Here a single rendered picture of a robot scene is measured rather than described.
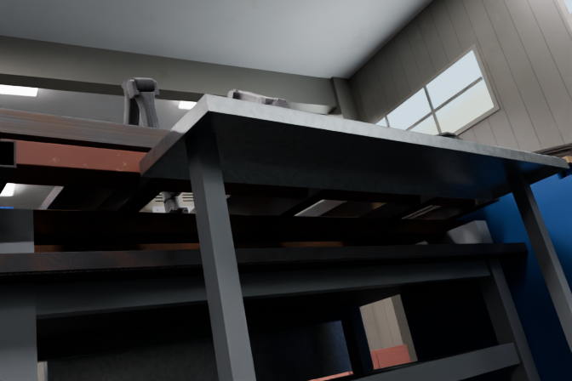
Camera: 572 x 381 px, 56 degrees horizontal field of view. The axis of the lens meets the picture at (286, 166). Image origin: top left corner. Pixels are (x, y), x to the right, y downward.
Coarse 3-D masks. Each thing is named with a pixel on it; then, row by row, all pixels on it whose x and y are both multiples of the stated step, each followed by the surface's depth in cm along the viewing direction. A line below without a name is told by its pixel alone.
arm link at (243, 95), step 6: (228, 96) 229; (234, 96) 224; (240, 96) 222; (246, 96) 216; (252, 96) 209; (258, 96) 202; (264, 96) 200; (258, 102) 198; (264, 102) 192; (270, 102) 192
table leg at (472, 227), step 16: (480, 240) 174; (496, 272) 171; (496, 288) 168; (496, 304) 168; (512, 304) 169; (496, 320) 168; (512, 320) 166; (496, 336) 167; (512, 336) 163; (528, 352) 164; (512, 368) 162; (528, 368) 160
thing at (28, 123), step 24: (0, 120) 96; (24, 120) 98; (48, 120) 101; (72, 120) 104; (72, 144) 104; (96, 144) 106; (120, 144) 108; (144, 144) 112; (72, 192) 126; (96, 192) 129; (336, 216) 192
